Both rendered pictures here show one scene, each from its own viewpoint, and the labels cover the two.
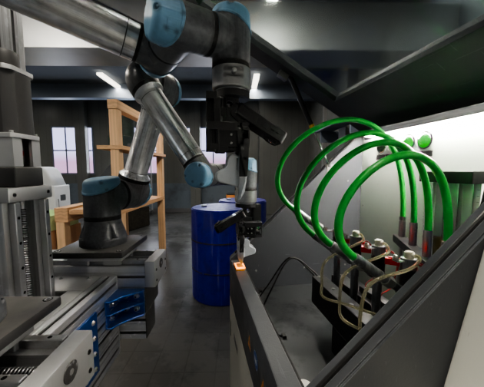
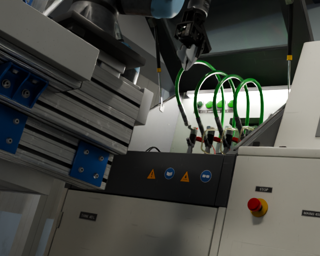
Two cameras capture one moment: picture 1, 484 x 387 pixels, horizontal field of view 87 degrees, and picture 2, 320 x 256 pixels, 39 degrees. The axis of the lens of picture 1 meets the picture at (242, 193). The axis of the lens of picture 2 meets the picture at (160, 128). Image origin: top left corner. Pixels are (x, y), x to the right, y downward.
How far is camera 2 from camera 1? 131 cm
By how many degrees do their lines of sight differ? 46
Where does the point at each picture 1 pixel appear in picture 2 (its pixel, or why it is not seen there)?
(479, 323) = (281, 140)
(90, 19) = not seen: outside the picture
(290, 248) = not seen: hidden behind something
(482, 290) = (281, 130)
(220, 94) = (198, 12)
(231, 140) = (197, 37)
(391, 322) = (259, 131)
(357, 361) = (251, 139)
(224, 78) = (202, 7)
